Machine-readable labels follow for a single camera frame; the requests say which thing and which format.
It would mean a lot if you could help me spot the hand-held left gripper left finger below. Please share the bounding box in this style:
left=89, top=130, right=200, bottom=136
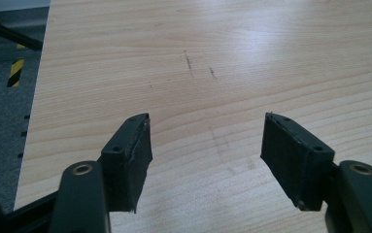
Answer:
left=97, top=113, right=153, bottom=214

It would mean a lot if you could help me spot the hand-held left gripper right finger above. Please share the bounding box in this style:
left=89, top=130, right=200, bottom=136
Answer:
left=259, top=112, right=336, bottom=212

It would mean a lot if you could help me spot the yellow black hazard tape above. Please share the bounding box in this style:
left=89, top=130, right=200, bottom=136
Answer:
left=6, top=43, right=26, bottom=88

